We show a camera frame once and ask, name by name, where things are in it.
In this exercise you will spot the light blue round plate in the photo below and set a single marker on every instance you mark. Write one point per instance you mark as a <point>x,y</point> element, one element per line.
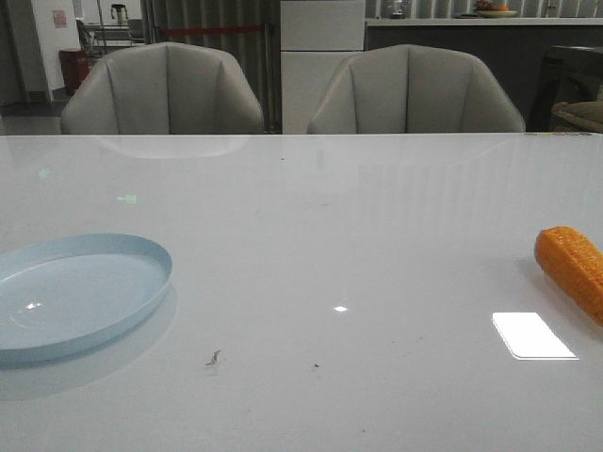
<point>65,296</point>

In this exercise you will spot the orange toy corn cob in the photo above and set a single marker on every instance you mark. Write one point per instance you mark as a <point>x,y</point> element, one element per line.
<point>574,263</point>

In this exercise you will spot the right beige upholstered chair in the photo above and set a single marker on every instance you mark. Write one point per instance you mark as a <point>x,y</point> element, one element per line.
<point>412,89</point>

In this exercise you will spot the beige upholstered chair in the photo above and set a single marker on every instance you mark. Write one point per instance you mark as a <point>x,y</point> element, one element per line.
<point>168,88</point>
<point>412,89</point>

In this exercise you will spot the white cabinet with drawers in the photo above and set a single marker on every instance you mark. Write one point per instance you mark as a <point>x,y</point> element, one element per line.
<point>315,37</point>

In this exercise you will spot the left beige upholstered chair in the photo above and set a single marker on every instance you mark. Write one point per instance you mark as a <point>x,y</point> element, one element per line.
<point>168,88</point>

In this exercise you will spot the red barrier belt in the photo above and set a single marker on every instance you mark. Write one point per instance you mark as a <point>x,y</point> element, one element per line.
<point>211,30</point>

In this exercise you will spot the red trash bin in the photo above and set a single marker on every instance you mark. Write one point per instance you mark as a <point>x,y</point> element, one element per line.
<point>75,68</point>

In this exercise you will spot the fruit bowl on counter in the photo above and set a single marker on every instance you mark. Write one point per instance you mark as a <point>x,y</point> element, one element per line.
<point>492,9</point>

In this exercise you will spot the olive cushion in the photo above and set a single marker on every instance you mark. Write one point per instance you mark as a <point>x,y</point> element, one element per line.
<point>583,116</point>

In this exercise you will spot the metal barrier post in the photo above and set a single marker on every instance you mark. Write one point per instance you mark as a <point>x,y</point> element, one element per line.
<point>267,31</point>

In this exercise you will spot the red wall notice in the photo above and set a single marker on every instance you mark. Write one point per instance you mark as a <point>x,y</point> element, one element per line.
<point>59,18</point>

